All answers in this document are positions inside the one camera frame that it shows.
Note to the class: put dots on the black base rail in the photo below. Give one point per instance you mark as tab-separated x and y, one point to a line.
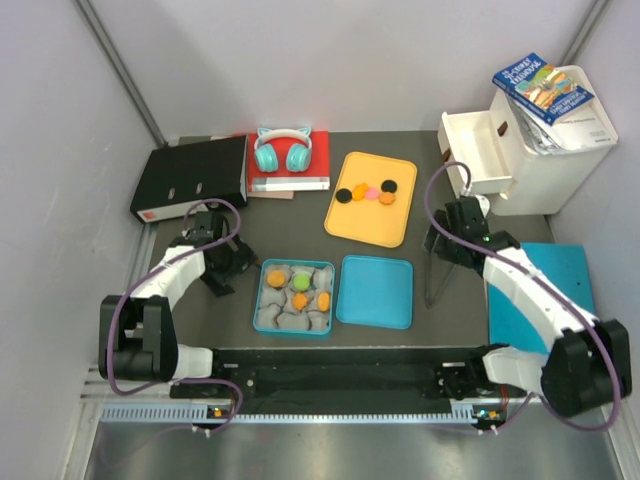
448	373

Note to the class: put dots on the blue paperback book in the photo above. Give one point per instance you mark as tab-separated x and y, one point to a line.
542	89

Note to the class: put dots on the orange flower cookie right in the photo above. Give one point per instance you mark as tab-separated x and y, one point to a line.
386	198

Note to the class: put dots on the black cookie right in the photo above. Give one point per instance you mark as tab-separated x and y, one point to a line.
389	186

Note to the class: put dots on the grey cable duct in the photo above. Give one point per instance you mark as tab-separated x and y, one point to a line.
204	414

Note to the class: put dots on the pink cookie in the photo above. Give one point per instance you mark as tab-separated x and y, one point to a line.
372	194

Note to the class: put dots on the white drawer cabinet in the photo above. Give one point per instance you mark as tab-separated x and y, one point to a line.
488	156

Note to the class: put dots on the blue tin lid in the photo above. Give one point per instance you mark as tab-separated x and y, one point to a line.
375	292

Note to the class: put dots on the yellow tray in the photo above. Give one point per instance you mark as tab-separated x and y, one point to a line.
369	221

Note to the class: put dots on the orange flower cookie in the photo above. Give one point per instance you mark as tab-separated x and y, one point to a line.
386	198
359	192
299	301

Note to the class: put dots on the red book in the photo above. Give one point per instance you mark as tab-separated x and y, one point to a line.
316	178

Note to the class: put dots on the round orange cookie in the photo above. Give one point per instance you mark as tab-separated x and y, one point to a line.
276	279
323	301

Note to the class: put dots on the teal cat ear headphones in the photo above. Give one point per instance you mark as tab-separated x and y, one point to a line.
290	148

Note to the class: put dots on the black cookie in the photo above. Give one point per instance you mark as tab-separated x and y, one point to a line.
343	195
389	186

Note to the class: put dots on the silver foil packet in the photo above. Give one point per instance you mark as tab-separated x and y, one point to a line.
533	135

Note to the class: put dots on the black ring binder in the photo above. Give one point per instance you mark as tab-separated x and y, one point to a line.
175	178

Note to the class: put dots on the orange flower cookie bottom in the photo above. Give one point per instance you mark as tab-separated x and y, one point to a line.
299	301

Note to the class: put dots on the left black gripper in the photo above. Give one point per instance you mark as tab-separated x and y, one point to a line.
241	260

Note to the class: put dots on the blue folder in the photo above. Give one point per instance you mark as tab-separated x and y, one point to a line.
566	267

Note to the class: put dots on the orange flower cookie top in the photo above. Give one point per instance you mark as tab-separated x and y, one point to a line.
359	192

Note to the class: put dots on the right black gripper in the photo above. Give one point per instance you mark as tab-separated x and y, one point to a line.
439	248

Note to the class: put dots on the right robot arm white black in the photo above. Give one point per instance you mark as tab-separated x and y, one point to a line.
588	360

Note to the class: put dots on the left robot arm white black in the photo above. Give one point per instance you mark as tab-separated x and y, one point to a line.
137	338

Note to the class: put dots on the green cookie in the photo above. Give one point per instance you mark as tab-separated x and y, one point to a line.
301	281

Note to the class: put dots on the blue cookie tin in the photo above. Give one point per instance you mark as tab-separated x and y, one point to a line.
274	314

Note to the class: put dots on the black cookie left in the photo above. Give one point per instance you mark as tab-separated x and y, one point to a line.
343	195

